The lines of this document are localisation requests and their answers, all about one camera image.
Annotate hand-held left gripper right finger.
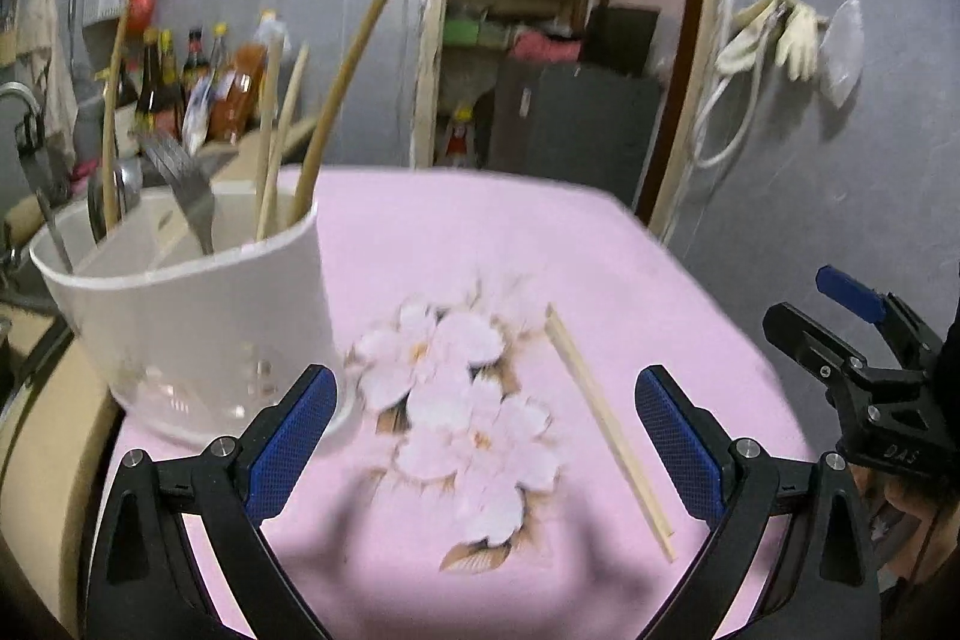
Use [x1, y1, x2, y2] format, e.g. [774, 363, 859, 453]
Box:
[634, 364, 882, 640]

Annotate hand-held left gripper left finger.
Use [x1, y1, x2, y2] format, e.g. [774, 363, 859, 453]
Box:
[84, 364, 338, 640]

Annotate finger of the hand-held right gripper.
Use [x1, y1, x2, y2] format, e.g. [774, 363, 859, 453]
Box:
[816, 265, 946, 360]
[763, 302, 871, 390]

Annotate white plastic utensil basket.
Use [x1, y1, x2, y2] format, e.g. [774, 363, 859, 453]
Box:
[28, 190, 353, 453]

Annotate metal ladle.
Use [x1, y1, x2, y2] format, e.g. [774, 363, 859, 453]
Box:
[86, 156, 145, 240]

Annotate metal spoon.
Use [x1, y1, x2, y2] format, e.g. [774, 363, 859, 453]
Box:
[34, 190, 76, 274]

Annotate wooden chopsticks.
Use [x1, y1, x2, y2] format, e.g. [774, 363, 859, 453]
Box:
[291, 0, 408, 223]

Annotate person's right hand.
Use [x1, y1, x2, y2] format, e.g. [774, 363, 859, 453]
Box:
[851, 460, 960, 581]

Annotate clear plastic bag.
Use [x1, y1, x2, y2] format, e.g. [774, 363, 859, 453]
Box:
[817, 0, 863, 109]

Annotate pink floral tablecloth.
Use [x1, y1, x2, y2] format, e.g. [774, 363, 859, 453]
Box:
[97, 164, 818, 640]

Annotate cream rubber glove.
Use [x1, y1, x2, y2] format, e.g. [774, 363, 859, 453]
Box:
[775, 2, 830, 82]
[716, 0, 788, 75]

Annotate dark grey cabinet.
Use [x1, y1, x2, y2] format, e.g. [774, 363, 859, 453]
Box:
[480, 56, 665, 214]

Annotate white blue packet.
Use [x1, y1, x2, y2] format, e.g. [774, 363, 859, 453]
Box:
[182, 77, 218, 155]

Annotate black box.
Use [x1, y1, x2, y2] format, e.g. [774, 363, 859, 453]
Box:
[581, 5, 661, 79]

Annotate small red yellow figurine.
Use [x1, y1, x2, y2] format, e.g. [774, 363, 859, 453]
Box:
[446, 104, 475, 167]

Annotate soy sauce bottle yellow label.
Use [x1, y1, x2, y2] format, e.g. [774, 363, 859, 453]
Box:
[135, 29, 181, 135]

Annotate pink cloth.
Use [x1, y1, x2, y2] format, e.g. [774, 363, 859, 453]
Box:
[510, 29, 590, 65]

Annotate dark bottle red label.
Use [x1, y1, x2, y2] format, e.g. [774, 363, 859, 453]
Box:
[182, 29, 211, 94]

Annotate large jug yellow cap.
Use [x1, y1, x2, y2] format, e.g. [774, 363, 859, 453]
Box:
[251, 10, 290, 56]

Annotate curved metal faucet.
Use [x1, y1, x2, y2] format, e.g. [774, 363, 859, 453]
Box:
[0, 81, 46, 191]

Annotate hanging beige towel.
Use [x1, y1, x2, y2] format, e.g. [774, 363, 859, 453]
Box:
[15, 0, 80, 161]

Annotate white hose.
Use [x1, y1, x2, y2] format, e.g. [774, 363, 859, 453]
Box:
[691, 47, 766, 170]

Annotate wooden door frame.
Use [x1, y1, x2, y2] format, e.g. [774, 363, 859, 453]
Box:
[411, 0, 743, 236]

